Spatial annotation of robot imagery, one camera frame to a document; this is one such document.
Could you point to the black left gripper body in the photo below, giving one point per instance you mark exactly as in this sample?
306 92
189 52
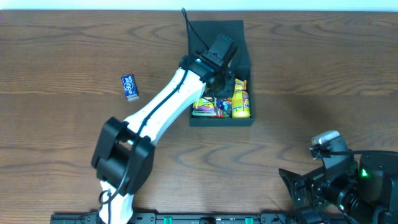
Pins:
224 86

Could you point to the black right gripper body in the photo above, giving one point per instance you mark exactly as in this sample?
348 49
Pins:
300 189

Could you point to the small orange candy packet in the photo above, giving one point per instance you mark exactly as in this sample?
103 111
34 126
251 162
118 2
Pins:
240 85

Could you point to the black gift box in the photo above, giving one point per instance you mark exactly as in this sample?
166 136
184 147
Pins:
240 64

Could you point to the dark blue chocolate bar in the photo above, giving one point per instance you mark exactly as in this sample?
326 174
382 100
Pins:
222 104

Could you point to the green Haribo gummy bag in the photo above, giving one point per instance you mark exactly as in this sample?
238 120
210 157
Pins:
224 114

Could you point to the yellow Mentos bottle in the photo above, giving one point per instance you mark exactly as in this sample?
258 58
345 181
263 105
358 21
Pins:
240 104

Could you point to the green Pretz snack box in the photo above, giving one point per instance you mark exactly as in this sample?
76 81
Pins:
205 107

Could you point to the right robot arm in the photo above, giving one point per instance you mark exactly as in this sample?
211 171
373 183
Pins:
362 185

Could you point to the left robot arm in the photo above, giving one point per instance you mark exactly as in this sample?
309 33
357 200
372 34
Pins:
124 154

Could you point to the blue Eclipse mint tin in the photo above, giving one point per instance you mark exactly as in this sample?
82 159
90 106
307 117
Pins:
130 88

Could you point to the black mounting rail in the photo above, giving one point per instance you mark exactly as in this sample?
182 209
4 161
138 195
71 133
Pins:
152 218

